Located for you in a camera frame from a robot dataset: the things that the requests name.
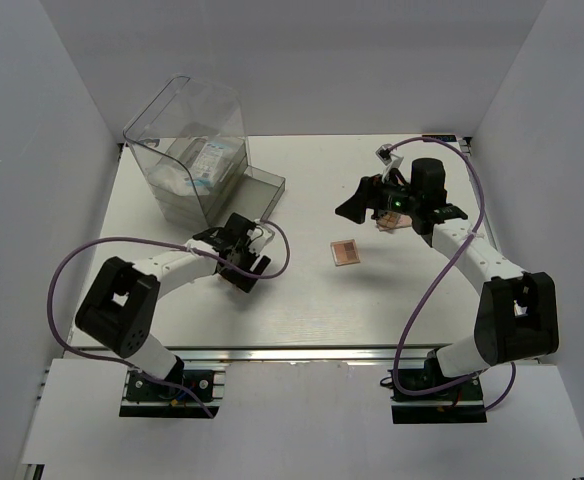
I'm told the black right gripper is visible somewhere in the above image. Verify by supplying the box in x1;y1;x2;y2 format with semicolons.
335;168;421;225

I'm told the four-pan brown eyeshadow palette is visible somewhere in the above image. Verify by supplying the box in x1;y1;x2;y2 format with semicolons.
330;239;360;267

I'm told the white cotton pad pack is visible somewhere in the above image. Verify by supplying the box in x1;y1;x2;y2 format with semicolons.
190;143;229;187
148;165;209;196

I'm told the clear acrylic drawer organizer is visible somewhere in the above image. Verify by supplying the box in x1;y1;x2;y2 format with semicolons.
123;75;286;230

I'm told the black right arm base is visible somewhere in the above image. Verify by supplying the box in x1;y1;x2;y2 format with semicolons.
379;374;487;425

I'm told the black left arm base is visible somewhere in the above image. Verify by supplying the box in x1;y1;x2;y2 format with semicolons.
119;369;225;419

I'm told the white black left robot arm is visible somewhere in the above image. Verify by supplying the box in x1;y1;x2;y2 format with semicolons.
75;213;275;399

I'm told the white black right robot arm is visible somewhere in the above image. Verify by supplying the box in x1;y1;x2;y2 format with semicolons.
335;158;559;399

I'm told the beige flat makeup box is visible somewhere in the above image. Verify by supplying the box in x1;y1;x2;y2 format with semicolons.
377;215;412;232

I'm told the twelve-pan brown eyeshadow palette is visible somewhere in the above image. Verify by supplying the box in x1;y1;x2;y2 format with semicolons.
376;212;402;231

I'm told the black XDOF label sticker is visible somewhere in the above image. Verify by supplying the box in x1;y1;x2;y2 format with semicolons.
422;134;457;142

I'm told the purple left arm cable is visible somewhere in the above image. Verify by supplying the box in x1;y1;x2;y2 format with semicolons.
46;219;290;419

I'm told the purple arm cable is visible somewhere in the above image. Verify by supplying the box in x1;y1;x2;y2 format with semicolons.
389;135;517;412
46;219;290;419

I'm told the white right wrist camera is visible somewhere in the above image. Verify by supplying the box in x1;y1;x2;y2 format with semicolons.
375;144;403;182

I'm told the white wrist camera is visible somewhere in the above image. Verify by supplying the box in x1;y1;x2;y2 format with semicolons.
375;144;403;182
249;220;276;252

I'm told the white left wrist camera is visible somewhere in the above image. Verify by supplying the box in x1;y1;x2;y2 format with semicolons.
249;220;276;252

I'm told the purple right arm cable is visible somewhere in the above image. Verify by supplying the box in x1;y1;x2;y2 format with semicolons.
389;135;517;412

